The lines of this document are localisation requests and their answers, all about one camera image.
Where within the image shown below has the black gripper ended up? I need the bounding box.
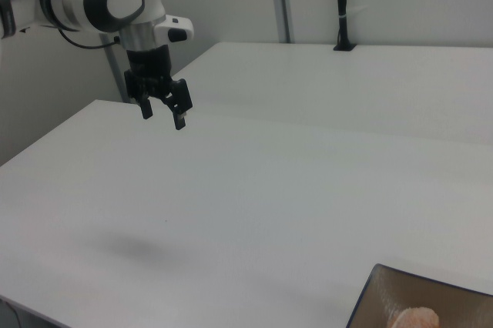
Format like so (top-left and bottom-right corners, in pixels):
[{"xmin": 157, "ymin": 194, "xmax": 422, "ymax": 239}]
[{"xmin": 123, "ymin": 44, "xmax": 194, "ymax": 131}]

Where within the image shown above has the brown square ceramic plate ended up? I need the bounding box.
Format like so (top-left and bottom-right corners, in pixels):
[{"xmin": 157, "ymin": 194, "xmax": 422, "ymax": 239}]
[{"xmin": 344, "ymin": 263, "xmax": 493, "ymax": 328}]

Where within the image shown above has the grey partition edge post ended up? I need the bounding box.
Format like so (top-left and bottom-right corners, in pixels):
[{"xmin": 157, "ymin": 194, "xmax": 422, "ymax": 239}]
[{"xmin": 99, "ymin": 32, "xmax": 131, "ymax": 105}]

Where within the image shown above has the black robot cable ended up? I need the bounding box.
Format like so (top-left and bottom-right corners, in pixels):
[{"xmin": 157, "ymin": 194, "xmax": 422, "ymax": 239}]
[{"xmin": 56, "ymin": 26, "xmax": 121, "ymax": 51}]

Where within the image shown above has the grey partition frame post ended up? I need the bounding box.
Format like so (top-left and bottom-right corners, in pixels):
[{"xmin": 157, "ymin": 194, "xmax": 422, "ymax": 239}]
[{"xmin": 267, "ymin": 0, "xmax": 291, "ymax": 45}]

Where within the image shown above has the black camera stand pole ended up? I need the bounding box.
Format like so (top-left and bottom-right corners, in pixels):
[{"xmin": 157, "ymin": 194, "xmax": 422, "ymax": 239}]
[{"xmin": 332, "ymin": 0, "xmax": 357, "ymax": 53}]

